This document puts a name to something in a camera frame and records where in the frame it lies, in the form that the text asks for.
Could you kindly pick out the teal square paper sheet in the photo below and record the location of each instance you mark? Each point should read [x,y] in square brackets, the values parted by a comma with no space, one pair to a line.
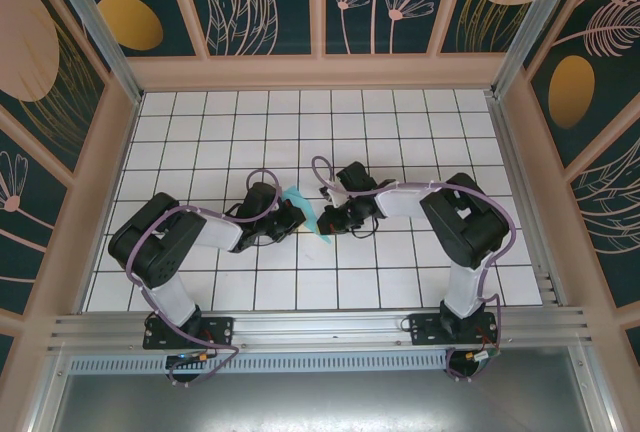
[295,194]

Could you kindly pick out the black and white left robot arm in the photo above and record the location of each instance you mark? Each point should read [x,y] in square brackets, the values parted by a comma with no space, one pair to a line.
[155,247]

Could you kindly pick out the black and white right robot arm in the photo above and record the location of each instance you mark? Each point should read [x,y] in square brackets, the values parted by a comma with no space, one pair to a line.
[465,232]

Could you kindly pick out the grey metal sheet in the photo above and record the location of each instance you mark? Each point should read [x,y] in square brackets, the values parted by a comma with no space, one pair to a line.
[320,402]

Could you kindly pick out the yellow power connector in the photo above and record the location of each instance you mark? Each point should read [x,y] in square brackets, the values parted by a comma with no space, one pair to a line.
[204,357]
[472,354]

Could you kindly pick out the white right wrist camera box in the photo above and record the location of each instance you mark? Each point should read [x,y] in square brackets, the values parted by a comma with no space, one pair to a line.
[334,194]

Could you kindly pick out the aluminium mounting rail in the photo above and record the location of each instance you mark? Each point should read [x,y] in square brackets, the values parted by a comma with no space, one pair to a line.
[320,327]

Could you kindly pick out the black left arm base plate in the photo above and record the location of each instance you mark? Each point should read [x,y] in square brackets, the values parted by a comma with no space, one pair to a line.
[220,332]

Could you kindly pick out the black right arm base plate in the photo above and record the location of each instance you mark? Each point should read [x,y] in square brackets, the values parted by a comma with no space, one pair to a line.
[425,334]

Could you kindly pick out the aluminium side rail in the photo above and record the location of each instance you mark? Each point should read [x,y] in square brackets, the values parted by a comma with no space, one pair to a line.
[521,177]

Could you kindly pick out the aluminium frame post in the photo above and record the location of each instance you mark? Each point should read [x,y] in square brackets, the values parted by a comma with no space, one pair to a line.
[96,27]
[535,27]

